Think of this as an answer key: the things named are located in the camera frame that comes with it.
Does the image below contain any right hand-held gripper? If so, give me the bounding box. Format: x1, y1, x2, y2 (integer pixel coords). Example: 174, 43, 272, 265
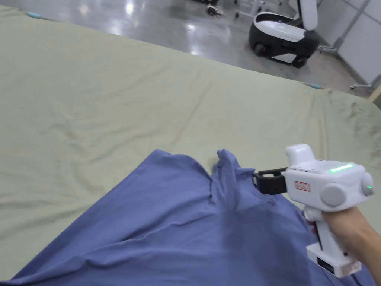
252, 144, 375, 279

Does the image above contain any blue shirt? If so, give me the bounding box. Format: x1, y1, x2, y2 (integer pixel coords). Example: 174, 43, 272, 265
8, 149, 371, 286

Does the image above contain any person's right hand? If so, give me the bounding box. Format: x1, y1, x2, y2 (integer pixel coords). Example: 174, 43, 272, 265
306, 205, 368, 266

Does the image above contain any black and white wheeled robot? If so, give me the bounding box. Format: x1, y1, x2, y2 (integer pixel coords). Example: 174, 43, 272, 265
248, 0, 321, 69

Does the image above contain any bed with pale green sheet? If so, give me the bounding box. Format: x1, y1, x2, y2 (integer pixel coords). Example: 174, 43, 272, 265
0, 6, 381, 286

